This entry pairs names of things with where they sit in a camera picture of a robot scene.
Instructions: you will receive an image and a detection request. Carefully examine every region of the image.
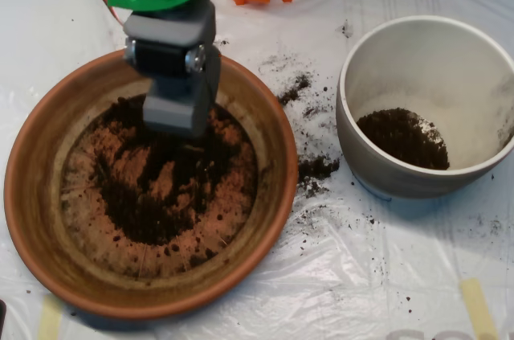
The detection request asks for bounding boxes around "long beige tape strip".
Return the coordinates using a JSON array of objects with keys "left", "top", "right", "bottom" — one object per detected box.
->
[{"left": 459, "top": 277, "right": 500, "bottom": 340}]

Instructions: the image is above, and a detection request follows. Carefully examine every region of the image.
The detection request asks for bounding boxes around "large spilled soil clump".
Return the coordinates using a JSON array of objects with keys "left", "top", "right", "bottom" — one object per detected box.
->
[{"left": 297, "top": 154, "right": 341, "bottom": 199}]

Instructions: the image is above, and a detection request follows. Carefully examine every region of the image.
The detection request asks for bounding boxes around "white ceramic pot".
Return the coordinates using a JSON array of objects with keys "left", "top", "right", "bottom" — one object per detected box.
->
[{"left": 335, "top": 14, "right": 514, "bottom": 200}]

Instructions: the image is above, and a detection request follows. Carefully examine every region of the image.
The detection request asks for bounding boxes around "clear plastic sheet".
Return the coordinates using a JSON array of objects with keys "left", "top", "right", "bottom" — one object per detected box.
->
[{"left": 0, "top": 0, "right": 514, "bottom": 340}]

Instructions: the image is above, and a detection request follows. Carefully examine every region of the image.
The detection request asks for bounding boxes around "dark soil pile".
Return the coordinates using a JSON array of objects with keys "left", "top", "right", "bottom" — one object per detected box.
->
[{"left": 94, "top": 94, "right": 244, "bottom": 247}]

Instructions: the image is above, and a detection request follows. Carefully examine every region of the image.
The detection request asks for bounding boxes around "small spilled soil clump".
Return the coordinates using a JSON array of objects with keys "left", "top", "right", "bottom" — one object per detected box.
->
[{"left": 276, "top": 72, "right": 313, "bottom": 107}]

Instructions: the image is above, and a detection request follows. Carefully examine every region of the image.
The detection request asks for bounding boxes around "terracotta saucer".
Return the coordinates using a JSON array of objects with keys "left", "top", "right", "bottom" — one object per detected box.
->
[{"left": 3, "top": 43, "right": 300, "bottom": 321}]

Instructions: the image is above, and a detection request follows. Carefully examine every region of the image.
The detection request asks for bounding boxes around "faded beige tape strip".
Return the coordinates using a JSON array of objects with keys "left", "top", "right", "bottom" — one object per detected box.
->
[{"left": 36, "top": 294, "right": 64, "bottom": 340}]

